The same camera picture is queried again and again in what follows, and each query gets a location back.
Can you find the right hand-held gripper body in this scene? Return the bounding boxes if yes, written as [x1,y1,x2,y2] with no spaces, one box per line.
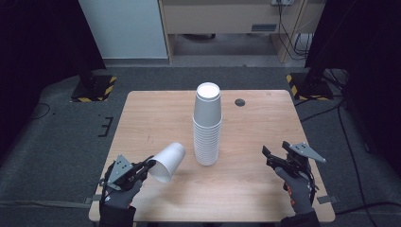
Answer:
[266,141,327,183]

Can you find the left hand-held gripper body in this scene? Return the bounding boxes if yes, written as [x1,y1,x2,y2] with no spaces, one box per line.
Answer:
[102,153,149,192]

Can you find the single white paper cup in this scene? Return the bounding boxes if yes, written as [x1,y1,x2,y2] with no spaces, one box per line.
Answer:
[147,141,186,183]

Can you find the stack of white paper cups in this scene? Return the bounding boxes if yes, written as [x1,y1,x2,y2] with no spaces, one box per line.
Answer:
[192,81,223,167]

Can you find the person's left hand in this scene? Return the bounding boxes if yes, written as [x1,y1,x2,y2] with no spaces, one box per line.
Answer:
[101,179,144,210]

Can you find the person's right hand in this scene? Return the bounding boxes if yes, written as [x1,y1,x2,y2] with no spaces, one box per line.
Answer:
[273,166,317,216]

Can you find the grey tape strip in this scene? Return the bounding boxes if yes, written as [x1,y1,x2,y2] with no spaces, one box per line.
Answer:
[83,194,102,205]
[316,195,340,205]

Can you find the black floor tape marks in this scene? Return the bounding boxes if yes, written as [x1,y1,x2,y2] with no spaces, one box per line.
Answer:
[97,115,114,138]

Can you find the black striped stand base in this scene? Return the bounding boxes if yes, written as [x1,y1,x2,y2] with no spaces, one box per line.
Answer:
[286,72,335,102]
[70,74,118,103]

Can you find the dark curtain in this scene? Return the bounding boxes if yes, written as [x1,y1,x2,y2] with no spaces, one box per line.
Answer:
[0,0,107,160]
[304,0,401,178]

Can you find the white cabinet panel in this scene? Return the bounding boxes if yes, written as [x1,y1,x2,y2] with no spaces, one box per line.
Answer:
[77,0,169,61]

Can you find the light wooden desk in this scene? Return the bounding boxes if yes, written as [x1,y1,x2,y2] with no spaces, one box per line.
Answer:
[157,0,326,65]

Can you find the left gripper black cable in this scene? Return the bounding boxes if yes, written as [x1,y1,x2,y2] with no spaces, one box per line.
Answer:
[98,162,115,206]

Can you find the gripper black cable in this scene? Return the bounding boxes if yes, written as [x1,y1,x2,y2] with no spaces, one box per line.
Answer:
[98,162,115,206]
[302,168,320,206]

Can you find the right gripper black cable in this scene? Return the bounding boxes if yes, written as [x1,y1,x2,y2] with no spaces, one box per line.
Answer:
[302,168,320,206]

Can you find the short black floor cable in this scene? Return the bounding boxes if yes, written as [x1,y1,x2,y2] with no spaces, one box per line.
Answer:
[299,94,346,124]

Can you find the long black floor cable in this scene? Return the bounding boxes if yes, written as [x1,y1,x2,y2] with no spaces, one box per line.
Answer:
[336,102,379,227]

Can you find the thick black floor cable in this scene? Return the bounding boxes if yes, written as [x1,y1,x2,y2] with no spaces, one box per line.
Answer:
[334,201,401,217]

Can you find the thin black floor cable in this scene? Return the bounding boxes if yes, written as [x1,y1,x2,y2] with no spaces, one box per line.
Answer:
[26,102,52,123]

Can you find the bundle of black cables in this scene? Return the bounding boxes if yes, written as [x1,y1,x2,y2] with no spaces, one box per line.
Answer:
[276,0,313,61]

